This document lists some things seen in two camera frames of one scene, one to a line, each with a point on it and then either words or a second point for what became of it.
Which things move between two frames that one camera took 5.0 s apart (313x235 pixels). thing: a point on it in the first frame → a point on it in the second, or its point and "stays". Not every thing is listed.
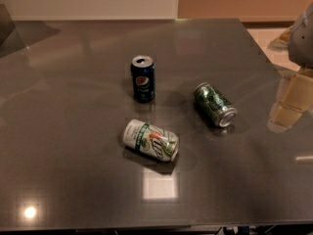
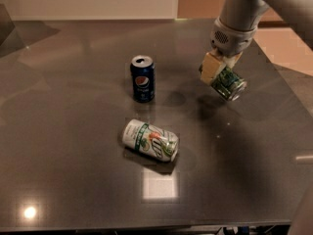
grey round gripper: [302, 41] → [232, 39]
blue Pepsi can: [143, 70] stays
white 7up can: [151, 140] stays
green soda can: [214, 105] → [228, 84]
